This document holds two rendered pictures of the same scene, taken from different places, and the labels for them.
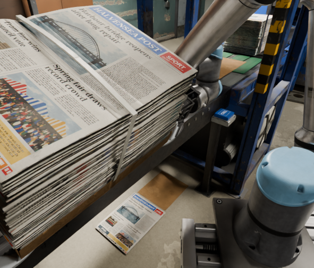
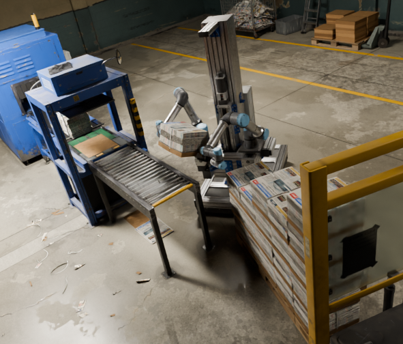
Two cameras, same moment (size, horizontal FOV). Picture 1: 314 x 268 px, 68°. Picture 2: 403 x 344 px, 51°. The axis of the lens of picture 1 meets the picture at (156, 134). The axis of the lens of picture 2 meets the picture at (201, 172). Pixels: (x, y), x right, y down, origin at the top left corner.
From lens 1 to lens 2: 3.88 m
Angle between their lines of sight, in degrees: 58
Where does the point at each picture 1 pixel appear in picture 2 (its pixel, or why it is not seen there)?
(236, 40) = (78, 128)
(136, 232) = (163, 226)
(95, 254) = (168, 242)
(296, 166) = (202, 125)
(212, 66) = not seen: hidden behind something
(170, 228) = (166, 216)
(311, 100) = (192, 117)
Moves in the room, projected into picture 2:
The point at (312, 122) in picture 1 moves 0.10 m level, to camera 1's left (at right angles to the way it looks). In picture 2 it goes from (194, 119) to (192, 124)
